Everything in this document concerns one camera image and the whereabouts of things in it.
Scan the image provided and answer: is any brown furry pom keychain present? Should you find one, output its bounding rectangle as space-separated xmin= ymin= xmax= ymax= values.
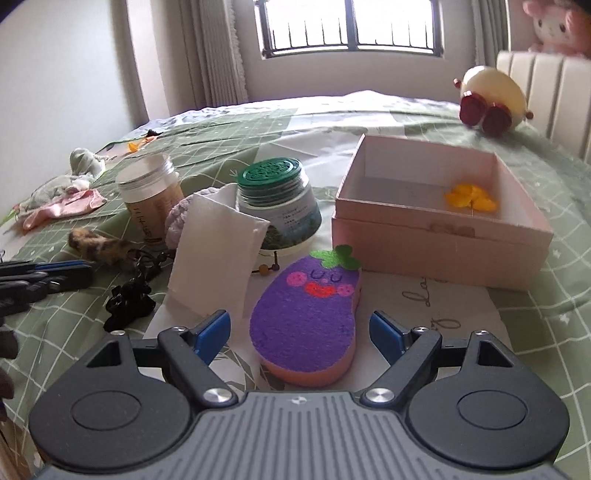
xmin=68 ymin=227 xmax=176 ymax=283

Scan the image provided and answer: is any white folded tissue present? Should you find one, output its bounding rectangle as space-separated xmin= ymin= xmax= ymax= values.
xmin=167 ymin=182 xmax=271 ymax=318

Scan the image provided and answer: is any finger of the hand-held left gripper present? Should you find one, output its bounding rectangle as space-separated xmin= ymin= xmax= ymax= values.
xmin=0 ymin=260 xmax=92 ymax=278
xmin=0 ymin=267 xmax=94 ymax=320

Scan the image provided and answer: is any green lid jar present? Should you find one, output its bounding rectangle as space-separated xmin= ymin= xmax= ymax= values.
xmin=236 ymin=158 xmax=322 ymax=257

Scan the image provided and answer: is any lavender knitted scrunchie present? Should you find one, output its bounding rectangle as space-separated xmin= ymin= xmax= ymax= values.
xmin=165 ymin=187 xmax=222 ymax=250

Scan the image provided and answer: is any white curtain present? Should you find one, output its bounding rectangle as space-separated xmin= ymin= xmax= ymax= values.
xmin=178 ymin=0 xmax=250 ymax=110
xmin=471 ymin=0 xmax=523 ymax=70

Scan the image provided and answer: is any yellow fabric flower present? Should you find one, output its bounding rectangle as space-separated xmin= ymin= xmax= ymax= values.
xmin=444 ymin=183 xmax=500 ymax=213

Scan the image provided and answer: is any barred window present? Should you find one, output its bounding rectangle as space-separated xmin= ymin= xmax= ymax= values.
xmin=253 ymin=0 xmax=446 ymax=60

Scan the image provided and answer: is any pink bunny plush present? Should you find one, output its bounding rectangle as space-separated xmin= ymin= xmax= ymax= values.
xmin=522 ymin=0 xmax=591 ymax=58

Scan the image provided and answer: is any purple eggplant sponge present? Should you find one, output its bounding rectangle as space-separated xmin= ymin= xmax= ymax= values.
xmin=249 ymin=244 xmax=363 ymax=385

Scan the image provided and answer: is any pink cloth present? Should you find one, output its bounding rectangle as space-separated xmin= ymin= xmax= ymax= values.
xmin=22 ymin=188 xmax=108 ymax=232

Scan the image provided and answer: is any round cream plush toy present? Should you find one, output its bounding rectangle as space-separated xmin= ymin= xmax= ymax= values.
xmin=453 ymin=65 xmax=535 ymax=138

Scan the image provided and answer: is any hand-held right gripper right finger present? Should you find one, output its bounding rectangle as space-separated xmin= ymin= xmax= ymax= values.
xmin=362 ymin=310 xmax=514 ymax=409

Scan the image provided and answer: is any grey white cloth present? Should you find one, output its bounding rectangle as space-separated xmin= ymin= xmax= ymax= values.
xmin=14 ymin=174 xmax=93 ymax=213

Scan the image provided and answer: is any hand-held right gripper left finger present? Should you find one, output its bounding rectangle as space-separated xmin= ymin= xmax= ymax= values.
xmin=84 ymin=310 xmax=234 ymax=409

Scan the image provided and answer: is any green checked bedsheet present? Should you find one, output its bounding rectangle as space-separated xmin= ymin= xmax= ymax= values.
xmin=0 ymin=90 xmax=591 ymax=462

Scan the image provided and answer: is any black hair claw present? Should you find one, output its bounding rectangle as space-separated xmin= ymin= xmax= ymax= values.
xmin=102 ymin=281 xmax=157 ymax=333

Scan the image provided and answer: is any white padded headboard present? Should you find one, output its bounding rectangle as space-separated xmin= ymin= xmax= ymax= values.
xmin=496 ymin=50 xmax=591 ymax=162

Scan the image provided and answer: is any pink cardboard box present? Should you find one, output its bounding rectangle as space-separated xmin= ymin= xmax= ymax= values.
xmin=331 ymin=134 xmax=554 ymax=292

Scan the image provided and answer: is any clear plastic jar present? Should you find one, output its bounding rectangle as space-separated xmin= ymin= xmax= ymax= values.
xmin=115 ymin=153 xmax=183 ymax=245

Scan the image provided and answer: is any beaded cord bracelet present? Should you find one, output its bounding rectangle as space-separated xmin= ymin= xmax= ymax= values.
xmin=252 ymin=251 xmax=282 ymax=276

